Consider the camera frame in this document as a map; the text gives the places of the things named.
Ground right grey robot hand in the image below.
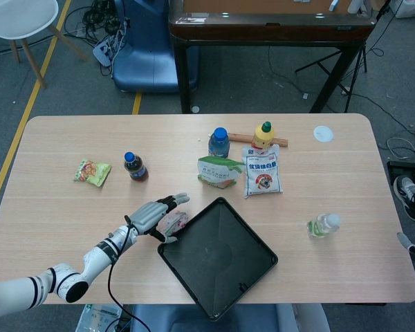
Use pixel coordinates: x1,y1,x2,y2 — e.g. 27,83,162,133
396,232,415,266

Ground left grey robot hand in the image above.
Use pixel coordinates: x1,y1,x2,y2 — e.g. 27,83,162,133
128,192,191,245

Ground pink snack packet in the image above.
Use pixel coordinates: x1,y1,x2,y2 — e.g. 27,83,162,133
158,209,190,237

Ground green snack packet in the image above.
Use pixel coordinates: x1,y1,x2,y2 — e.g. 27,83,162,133
72,158,113,188

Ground black square plastic tray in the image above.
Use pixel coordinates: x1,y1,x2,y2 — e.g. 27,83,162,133
157,196,279,322

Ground dark tea bottle blue cap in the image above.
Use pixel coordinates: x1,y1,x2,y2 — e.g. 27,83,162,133
123,151,149,182

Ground grey black sneaker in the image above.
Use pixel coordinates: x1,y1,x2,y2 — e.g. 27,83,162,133
392,175,415,222

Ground black floor pedal box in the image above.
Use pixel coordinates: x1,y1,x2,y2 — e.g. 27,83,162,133
387,160,415,190

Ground green white corn starch bag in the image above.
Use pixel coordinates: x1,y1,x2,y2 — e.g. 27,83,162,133
197,155,246,190

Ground clear bottle green label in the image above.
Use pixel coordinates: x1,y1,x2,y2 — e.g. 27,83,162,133
306,212,342,239

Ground clear water bottle blue cap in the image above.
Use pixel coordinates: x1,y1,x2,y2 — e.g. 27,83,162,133
207,127,231,159

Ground blue seat base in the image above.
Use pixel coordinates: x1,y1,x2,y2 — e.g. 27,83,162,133
129,304,281,332

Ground clear plastic bag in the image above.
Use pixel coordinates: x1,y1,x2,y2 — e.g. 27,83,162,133
77,303,124,332

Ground wooden rolling pin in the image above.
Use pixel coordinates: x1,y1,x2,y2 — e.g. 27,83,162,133
227,132,289,147

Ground white sugar bag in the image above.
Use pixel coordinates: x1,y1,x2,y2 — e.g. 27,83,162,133
241,143,284,199

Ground white robot body cover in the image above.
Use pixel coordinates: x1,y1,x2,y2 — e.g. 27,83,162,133
276,303,331,332

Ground yellow squeeze bottle green cap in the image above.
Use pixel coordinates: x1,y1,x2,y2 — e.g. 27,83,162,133
251,120,275,150

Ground white round lid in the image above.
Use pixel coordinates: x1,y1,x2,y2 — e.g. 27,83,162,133
313,125,335,143

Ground white power strip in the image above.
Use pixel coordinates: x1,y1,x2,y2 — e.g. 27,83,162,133
92,34,121,67

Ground black tripod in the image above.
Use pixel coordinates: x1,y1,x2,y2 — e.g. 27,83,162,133
295,0,394,74

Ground brown mahjong table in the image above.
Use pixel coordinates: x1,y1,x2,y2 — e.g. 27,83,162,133
168,0,374,114

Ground white chair wooden legs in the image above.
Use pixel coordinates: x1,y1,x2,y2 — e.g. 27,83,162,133
0,0,89,90

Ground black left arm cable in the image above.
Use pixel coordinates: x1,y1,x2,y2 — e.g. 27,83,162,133
107,214,150,332

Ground grey floor cable coil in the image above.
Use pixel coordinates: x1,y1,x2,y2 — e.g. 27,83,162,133
386,137,415,157

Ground black floor cable bundle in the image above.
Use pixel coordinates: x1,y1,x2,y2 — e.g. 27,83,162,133
64,0,129,44

